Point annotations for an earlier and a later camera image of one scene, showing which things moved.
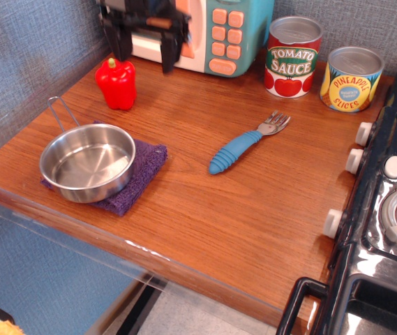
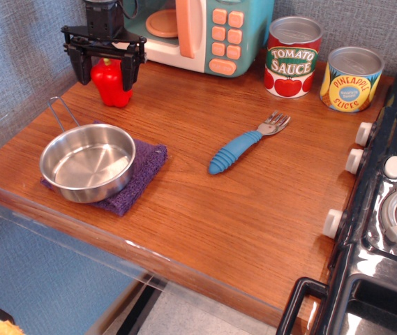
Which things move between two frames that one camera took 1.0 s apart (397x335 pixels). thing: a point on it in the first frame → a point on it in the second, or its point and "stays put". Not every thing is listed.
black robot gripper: [164, 15] → [104, 36]
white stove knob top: [363, 133] stays put
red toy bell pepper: [116, 79] stays put
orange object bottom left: [5, 328] stays put
